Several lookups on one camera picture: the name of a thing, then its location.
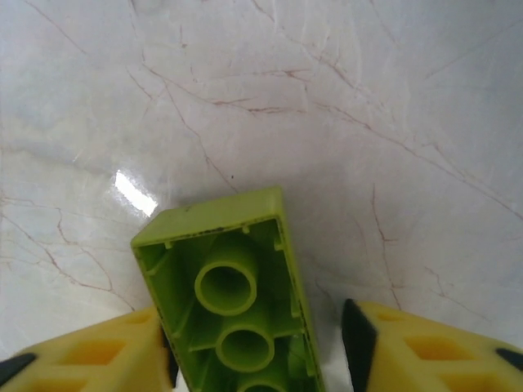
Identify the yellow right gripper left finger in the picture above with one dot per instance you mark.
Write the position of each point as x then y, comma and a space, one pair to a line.
81, 359

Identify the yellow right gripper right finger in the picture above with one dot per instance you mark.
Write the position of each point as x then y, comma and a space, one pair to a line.
441, 355

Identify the long lime green lego brick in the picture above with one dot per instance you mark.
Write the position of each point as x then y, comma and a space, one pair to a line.
212, 216

